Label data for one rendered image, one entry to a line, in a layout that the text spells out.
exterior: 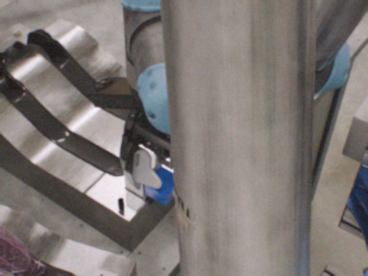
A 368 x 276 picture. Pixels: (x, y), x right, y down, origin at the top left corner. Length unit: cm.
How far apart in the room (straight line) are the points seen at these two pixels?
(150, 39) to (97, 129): 45
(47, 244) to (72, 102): 27
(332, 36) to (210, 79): 26
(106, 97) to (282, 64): 55
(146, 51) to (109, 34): 75
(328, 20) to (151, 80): 18
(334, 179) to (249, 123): 188
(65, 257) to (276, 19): 71
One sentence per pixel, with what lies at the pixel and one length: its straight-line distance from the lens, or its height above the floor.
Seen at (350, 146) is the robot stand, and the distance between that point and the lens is 104.
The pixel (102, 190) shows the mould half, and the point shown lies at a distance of 100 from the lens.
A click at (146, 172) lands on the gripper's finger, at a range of 90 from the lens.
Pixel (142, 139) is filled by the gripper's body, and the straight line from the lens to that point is 87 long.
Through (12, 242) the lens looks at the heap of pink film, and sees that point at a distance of 96.
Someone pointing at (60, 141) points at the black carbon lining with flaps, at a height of 88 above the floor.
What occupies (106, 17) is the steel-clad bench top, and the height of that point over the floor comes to 80.
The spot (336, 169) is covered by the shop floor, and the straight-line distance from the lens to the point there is 224.
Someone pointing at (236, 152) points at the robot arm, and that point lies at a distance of 35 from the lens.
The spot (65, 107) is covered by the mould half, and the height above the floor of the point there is 89.
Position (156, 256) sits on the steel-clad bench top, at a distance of 103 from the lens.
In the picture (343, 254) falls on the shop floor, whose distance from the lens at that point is 205.
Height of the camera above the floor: 168
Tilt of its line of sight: 48 degrees down
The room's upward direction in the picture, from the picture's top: 2 degrees clockwise
